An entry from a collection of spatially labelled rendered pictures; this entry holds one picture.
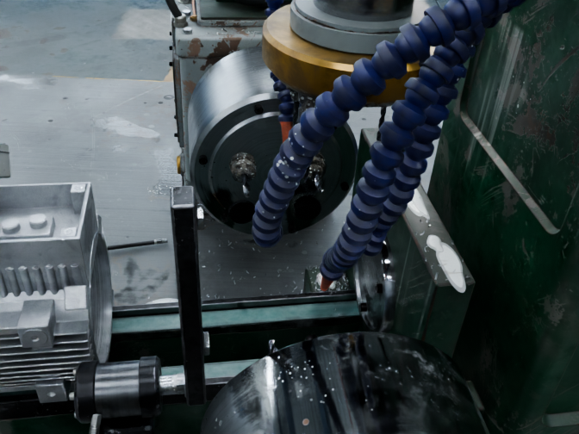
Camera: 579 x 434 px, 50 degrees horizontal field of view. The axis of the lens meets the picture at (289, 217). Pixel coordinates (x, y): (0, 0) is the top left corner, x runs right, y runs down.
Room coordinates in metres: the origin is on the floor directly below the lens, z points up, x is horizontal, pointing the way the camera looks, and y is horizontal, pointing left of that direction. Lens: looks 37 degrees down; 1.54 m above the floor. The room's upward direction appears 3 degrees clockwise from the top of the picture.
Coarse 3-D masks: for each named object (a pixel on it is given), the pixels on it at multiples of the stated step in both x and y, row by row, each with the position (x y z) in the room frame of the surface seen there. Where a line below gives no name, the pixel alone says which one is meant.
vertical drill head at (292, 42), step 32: (320, 0) 0.55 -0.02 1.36; (352, 0) 0.52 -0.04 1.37; (384, 0) 0.52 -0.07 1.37; (416, 0) 0.59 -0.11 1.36; (288, 32) 0.55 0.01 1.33; (320, 32) 0.51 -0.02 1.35; (352, 32) 0.51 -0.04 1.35; (384, 32) 0.51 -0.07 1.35; (288, 64) 0.50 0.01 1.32; (320, 64) 0.49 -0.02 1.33; (352, 64) 0.48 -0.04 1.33; (416, 64) 0.49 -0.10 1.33; (384, 96) 0.48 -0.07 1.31
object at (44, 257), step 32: (0, 192) 0.54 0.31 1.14; (32, 192) 0.55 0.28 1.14; (64, 192) 0.56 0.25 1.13; (0, 224) 0.52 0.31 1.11; (32, 224) 0.50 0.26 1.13; (64, 224) 0.52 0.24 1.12; (96, 224) 0.56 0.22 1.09; (0, 256) 0.45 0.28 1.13; (32, 256) 0.46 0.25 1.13; (64, 256) 0.46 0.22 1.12; (0, 288) 0.45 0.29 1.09; (32, 288) 0.46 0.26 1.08; (64, 288) 0.46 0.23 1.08
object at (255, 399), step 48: (336, 336) 0.34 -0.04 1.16; (384, 336) 0.35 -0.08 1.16; (240, 384) 0.32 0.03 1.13; (288, 384) 0.30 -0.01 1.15; (336, 384) 0.30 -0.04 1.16; (384, 384) 0.30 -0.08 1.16; (432, 384) 0.31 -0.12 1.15; (240, 432) 0.28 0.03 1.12; (288, 432) 0.26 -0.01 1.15; (336, 432) 0.26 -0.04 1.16; (384, 432) 0.26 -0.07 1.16; (432, 432) 0.26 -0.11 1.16; (480, 432) 0.29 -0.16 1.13
